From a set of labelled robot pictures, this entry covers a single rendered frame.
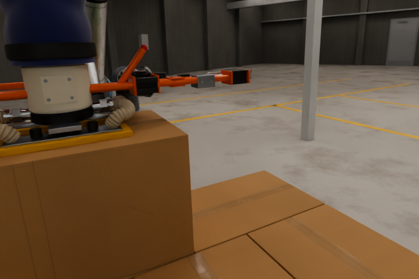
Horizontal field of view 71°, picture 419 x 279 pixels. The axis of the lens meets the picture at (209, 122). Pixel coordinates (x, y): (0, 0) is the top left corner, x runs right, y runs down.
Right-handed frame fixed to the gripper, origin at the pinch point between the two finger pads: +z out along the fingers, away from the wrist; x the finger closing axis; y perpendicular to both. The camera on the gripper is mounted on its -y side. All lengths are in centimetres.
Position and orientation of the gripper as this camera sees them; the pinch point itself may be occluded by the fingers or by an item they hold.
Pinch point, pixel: (151, 83)
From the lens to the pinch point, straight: 100.6
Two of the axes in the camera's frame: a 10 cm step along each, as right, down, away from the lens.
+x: -0.3, -9.7, -2.5
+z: 4.7, 2.0, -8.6
